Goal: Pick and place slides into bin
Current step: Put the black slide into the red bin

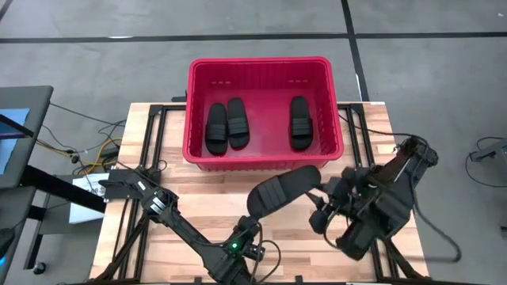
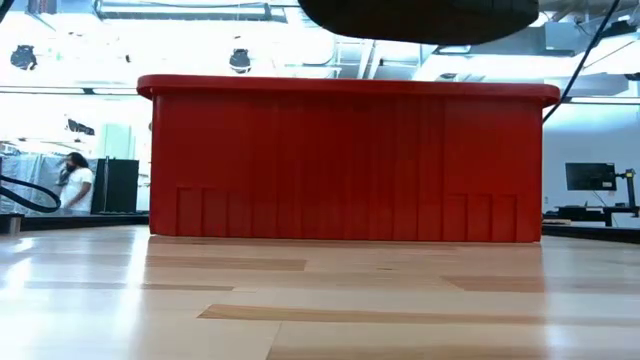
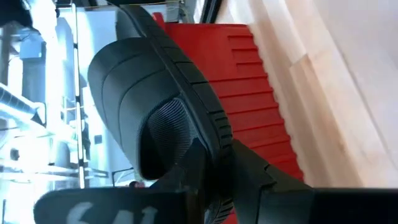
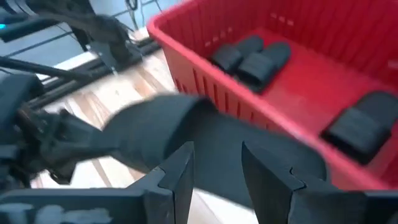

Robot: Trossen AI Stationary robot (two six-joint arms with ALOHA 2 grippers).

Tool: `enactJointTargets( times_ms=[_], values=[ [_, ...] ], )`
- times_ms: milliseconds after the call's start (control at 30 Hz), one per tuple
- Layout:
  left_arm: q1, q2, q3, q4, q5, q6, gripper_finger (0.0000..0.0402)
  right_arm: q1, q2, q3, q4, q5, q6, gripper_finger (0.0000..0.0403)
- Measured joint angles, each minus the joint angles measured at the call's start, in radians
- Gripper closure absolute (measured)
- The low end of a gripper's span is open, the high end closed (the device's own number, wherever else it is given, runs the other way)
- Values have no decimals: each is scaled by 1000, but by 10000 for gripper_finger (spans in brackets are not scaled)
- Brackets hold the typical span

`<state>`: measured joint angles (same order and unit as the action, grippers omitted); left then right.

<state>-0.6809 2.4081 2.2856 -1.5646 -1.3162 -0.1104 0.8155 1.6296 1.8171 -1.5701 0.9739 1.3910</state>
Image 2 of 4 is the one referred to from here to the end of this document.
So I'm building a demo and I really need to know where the red plastic bin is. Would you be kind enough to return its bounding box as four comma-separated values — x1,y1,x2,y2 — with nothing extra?
136,73,561,244

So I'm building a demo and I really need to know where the black hanging ceiling fixture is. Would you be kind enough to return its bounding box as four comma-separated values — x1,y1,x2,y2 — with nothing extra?
9,44,39,72
66,118,97,138
228,47,253,75

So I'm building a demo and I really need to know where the black cabinet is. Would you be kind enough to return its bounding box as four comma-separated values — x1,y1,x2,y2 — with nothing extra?
90,158,141,216

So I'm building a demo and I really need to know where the person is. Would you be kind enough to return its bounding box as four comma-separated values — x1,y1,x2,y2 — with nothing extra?
56,151,96,215

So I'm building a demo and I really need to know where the black dark-screen monitor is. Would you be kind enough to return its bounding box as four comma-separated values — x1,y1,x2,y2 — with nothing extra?
564,161,618,193

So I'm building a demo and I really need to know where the black desk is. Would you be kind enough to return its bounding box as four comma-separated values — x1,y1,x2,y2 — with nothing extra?
542,202,640,228

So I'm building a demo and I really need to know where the grey tarp curtain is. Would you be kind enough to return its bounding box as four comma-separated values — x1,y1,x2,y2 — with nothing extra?
0,153,99,217

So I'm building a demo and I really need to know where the black looped cable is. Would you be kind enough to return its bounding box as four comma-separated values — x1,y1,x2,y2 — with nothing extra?
0,174,63,214

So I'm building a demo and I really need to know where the silver frame foot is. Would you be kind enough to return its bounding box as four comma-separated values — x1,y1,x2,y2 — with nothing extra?
0,213,26,236

